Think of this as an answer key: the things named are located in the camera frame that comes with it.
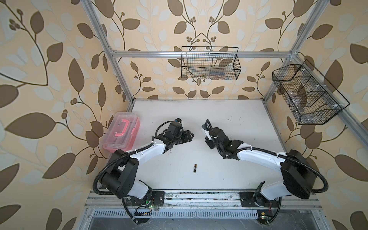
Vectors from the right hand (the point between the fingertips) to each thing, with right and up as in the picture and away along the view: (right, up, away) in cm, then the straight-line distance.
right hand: (210, 134), depth 87 cm
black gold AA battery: (-9, -20, -3) cm, 22 cm away
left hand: (-13, 0, -1) cm, 13 cm away
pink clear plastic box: (-54, +1, +1) cm, 54 cm away
